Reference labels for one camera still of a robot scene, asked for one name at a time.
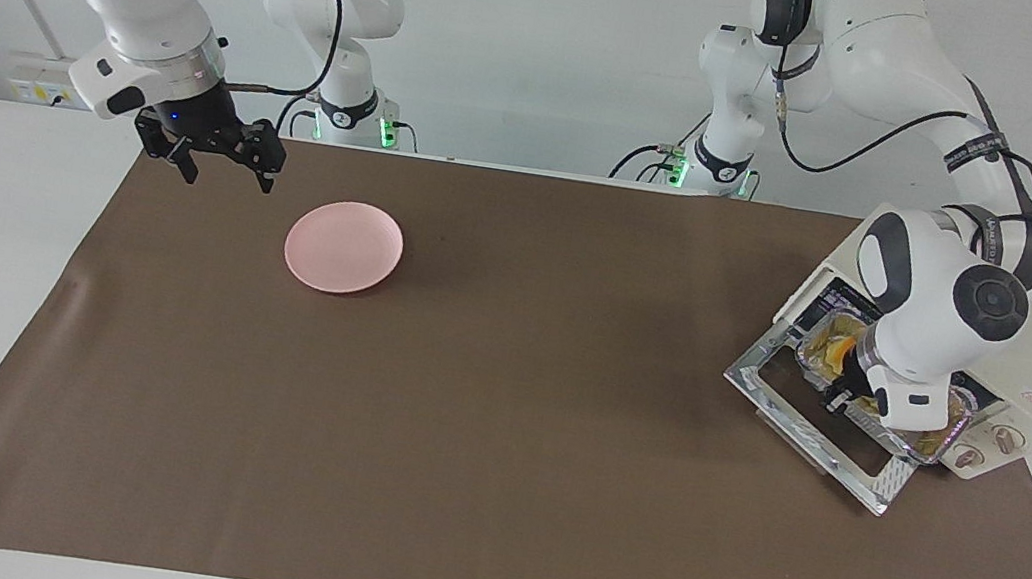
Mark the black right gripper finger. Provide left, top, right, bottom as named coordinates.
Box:
left=235, top=118, right=290, bottom=197
left=128, top=115, right=205, bottom=185

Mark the yellow sliced bread loaf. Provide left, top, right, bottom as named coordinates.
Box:
left=802, top=312, right=963, bottom=464

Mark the aluminium foil tray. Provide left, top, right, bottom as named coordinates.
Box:
left=782, top=304, right=986, bottom=471

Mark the glass oven door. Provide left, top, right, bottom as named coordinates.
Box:
left=708, top=315, right=945, bottom=523

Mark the pink round plate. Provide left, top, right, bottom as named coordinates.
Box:
left=278, top=192, right=410, bottom=303

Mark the brown table mat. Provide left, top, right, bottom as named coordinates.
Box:
left=0, top=96, right=1032, bottom=579

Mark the black right base cable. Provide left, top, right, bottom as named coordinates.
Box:
left=273, top=90, right=322, bottom=141

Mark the black base cable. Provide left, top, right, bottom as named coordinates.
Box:
left=273, top=90, right=322, bottom=141
left=607, top=97, right=714, bottom=192

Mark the metal oven wire rack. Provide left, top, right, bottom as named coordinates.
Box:
left=816, top=277, right=883, bottom=323

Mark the white wall power outlet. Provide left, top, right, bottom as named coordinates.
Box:
left=5, top=77, right=86, bottom=111

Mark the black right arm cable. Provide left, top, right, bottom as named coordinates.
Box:
left=221, top=0, right=346, bottom=108

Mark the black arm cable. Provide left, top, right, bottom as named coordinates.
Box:
left=221, top=0, right=346, bottom=108
left=758, top=24, right=1032, bottom=227

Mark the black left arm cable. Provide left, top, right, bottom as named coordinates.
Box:
left=758, top=24, right=1032, bottom=227

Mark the black left base cable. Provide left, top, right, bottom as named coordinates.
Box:
left=607, top=97, right=714, bottom=192

